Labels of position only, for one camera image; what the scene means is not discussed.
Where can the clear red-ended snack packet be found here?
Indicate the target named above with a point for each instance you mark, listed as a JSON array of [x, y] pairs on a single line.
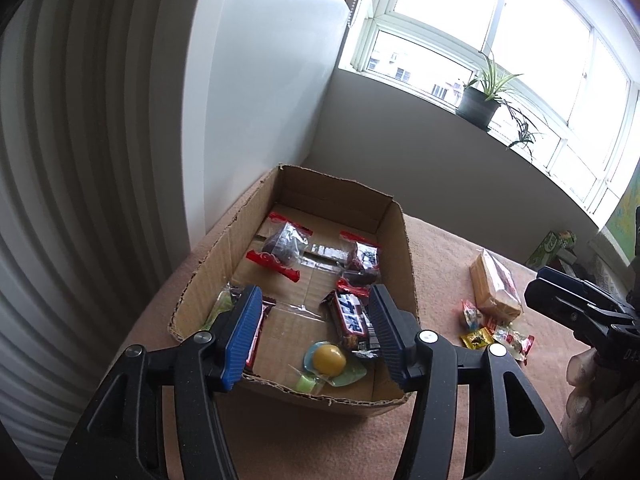
[[282, 245], [362, 255]]

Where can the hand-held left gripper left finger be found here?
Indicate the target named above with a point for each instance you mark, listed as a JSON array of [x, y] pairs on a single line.
[[244, 340]]

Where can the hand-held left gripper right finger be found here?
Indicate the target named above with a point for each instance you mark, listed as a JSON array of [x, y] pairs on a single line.
[[392, 340]]

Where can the green snack packet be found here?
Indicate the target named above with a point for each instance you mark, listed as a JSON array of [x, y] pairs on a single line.
[[222, 305]]

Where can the wall map poster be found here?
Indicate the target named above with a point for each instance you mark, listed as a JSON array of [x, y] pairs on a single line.
[[627, 215]]

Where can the red and white snack packet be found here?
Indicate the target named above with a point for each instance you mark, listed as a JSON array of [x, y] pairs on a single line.
[[515, 341]]

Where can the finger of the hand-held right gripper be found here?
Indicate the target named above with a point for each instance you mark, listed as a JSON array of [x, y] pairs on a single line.
[[565, 307], [575, 285]]

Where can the person's right hand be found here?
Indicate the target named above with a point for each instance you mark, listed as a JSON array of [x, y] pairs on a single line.
[[582, 395]]

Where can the potted spider plant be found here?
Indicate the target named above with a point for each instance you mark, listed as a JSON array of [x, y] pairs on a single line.
[[477, 105]]

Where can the small red candy packet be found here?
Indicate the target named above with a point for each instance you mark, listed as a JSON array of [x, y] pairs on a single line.
[[471, 314]]

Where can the white ribbed panel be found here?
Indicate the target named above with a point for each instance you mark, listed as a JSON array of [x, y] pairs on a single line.
[[90, 160]]

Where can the yellow candy packet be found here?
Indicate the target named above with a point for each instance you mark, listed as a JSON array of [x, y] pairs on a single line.
[[477, 338]]

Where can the red chocolate bar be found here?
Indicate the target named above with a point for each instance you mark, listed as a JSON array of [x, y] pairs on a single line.
[[261, 330]]

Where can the small green jelly cup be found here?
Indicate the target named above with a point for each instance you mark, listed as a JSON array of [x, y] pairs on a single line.
[[306, 384]]

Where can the wrapped wafer biscuit pack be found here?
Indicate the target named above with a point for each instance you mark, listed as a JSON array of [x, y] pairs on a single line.
[[495, 285]]

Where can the white cabinet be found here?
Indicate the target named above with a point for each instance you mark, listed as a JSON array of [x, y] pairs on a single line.
[[270, 85]]

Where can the green carton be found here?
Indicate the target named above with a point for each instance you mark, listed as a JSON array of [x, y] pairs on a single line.
[[550, 247]]

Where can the white framed window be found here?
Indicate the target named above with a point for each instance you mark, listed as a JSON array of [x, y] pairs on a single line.
[[500, 50]]

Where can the brown cardboard box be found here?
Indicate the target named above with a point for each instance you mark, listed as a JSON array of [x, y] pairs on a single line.
[[330, 195]]

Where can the dark chocolate bar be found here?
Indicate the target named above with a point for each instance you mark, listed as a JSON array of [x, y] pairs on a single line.
[[352, 320]]

